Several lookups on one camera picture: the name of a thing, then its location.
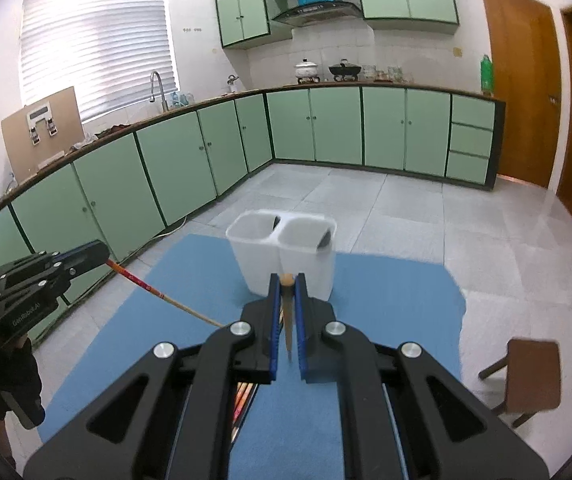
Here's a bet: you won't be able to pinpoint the white lidded pot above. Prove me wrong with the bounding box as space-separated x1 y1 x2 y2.
294 58 321 81

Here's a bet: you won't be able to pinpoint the black wok with lid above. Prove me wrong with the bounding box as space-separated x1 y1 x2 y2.
328 59 363 81

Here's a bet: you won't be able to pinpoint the white window blinds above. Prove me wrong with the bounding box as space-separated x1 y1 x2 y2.
20 0 179 123

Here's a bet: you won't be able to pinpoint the white bracket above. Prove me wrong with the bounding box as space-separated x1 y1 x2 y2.
26 102 59 146

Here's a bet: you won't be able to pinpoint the brown wooden stool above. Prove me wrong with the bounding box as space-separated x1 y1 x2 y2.
478 338 563 417

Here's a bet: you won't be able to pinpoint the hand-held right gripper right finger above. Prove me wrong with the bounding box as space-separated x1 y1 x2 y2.
295 272 551 480

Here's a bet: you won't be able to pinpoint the green plastic bottle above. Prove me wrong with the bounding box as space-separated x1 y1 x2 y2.
480 54 497 97

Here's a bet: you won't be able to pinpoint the floor cable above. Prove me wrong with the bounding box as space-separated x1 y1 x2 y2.
116 215 187 261

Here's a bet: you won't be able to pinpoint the black range hood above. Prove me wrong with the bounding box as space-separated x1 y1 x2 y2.
272 1 361 28

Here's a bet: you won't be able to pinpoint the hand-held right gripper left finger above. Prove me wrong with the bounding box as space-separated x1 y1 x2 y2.
23 271 287 480

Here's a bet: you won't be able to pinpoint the red patterned chopstick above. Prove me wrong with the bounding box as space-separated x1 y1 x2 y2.
106 258 229 330
238 381 260 426
231 382 249 443

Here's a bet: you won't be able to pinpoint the green base cabinets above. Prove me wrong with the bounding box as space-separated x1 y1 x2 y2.
0 85 507 306

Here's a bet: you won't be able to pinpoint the white twin utensil holder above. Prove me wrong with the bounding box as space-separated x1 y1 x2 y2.
226 210 337 302

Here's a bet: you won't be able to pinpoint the blue table mat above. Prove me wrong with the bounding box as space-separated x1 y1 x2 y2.
37 233 468 480

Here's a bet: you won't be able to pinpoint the wooden door with handle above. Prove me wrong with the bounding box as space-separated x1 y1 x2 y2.
479 0 562 190

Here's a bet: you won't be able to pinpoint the metal sink faucet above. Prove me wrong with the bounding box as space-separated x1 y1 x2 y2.
150 71 169 113

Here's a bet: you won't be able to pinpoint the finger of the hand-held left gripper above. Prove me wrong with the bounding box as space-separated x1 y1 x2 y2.
0 257 110 307
0 240 109 287

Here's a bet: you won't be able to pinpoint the light crumpled cloth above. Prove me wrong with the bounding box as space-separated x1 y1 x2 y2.
68 132 99 153

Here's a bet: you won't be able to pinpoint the plain wooden chopstick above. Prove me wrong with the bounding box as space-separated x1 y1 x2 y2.
281 274 295 363

